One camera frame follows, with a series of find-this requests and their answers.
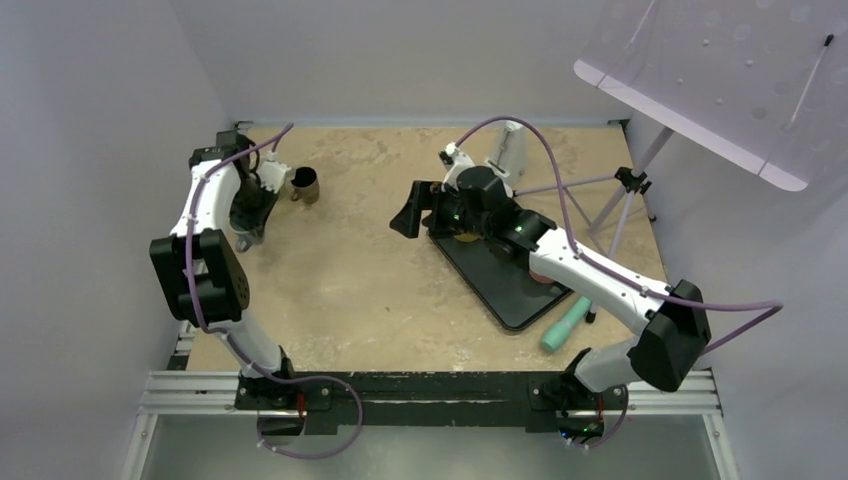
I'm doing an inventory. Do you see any pink mug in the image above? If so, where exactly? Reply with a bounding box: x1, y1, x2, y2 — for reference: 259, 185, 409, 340
528, 271, 557, 285

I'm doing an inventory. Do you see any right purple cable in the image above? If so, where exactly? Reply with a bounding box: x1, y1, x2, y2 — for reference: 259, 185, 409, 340
453, 117, 784, 356

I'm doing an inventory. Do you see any brown mug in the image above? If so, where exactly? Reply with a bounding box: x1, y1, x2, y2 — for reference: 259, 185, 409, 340
289, 166, 320, 205

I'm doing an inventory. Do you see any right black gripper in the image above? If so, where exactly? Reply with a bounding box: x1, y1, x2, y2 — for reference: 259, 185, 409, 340
390, 181, 490, 240

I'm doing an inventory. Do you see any tripod stand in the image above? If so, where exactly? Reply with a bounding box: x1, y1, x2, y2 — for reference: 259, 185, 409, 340
513, 125, 676, 325

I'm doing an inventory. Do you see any black serving tray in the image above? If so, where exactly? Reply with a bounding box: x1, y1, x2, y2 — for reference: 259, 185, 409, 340
427, 235, 573, 332

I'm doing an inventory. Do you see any yellow mug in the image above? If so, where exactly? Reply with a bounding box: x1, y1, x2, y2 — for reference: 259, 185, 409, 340
453, 233, 480, 243

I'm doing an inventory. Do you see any teal bottle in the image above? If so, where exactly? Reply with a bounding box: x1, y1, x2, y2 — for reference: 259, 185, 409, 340
539, 297, 596, 353

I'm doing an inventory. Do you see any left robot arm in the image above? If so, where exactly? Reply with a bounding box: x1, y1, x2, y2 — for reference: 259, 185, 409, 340
149, 129, 298, 409

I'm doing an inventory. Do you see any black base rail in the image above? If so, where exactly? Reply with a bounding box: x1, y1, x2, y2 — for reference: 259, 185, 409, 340
234, 371, 627, 437

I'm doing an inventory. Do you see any white perforated board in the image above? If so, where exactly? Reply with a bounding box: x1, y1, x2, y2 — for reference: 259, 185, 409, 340
574, 1, 847, 192

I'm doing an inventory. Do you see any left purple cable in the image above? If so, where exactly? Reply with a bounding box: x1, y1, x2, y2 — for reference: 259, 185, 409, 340
184, 122, 364, 462

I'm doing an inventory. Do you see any purple cable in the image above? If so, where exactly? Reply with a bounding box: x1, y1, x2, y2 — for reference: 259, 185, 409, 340
453, 117, 784, 356
184, 122, 364, 462

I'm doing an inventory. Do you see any blue grey mug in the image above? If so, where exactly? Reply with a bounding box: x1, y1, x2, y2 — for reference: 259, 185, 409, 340
232, 226, 265, 253

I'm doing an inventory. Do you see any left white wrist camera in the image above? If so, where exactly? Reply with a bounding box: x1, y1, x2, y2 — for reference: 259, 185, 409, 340
256, 151, 294, 194

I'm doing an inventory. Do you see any white metronome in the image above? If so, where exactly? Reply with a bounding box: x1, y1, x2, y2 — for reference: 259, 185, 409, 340
484, 121, 527, 186

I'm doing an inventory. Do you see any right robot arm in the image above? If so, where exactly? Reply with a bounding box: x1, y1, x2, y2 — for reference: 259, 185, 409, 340
389, 166, 711, 407

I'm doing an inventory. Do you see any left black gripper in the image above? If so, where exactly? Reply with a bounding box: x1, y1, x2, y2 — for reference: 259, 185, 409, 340
229, 178, 280, 238

